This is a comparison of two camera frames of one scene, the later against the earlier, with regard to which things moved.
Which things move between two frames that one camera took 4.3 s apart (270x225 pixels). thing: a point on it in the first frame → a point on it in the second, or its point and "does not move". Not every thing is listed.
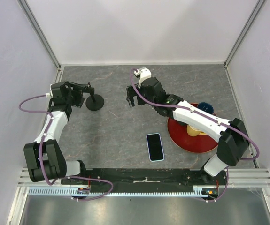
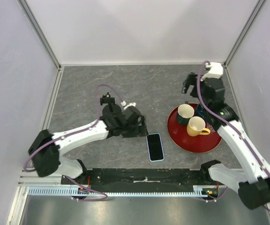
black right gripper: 131,93 → 191,79
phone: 155,147 does not move
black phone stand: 95,102 → 110,109
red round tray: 179,136 does not move
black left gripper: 77,91 → 140,131
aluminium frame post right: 254,13 does not move
